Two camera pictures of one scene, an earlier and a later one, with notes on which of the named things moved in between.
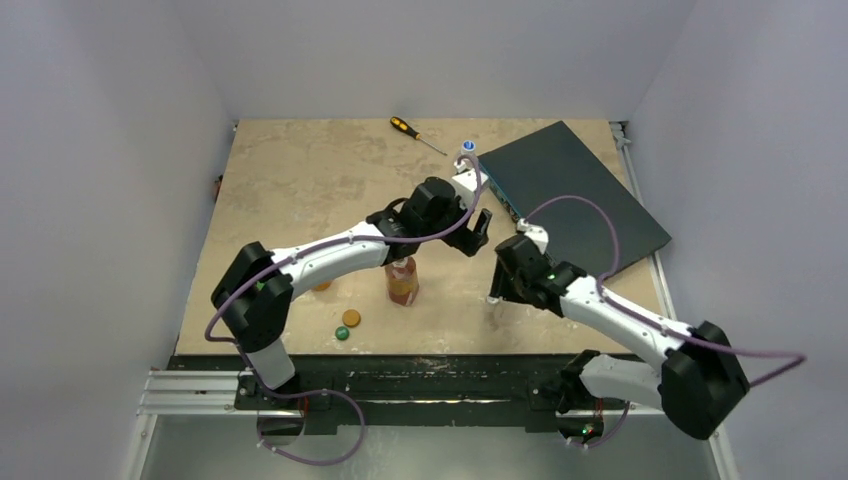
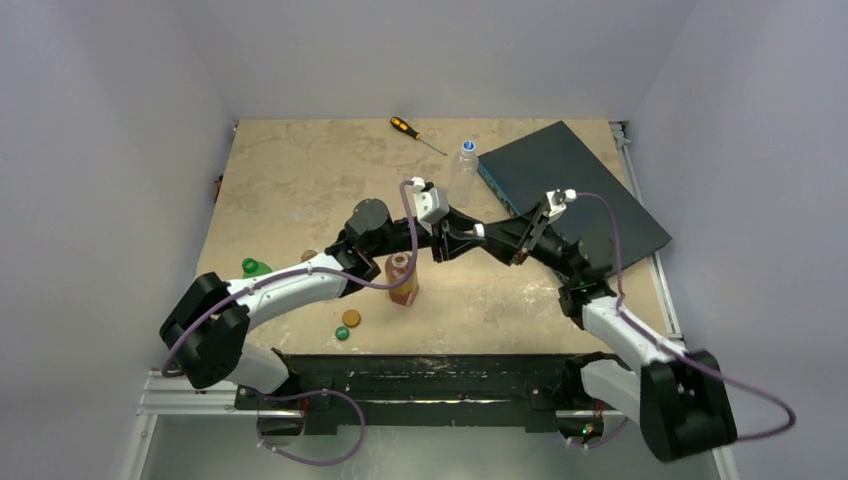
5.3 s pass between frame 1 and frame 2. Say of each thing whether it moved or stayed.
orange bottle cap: stayed
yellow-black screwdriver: stayed
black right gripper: moved
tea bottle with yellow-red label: stayed
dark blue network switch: stayed
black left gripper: moved
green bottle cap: stayed
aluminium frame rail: stayed
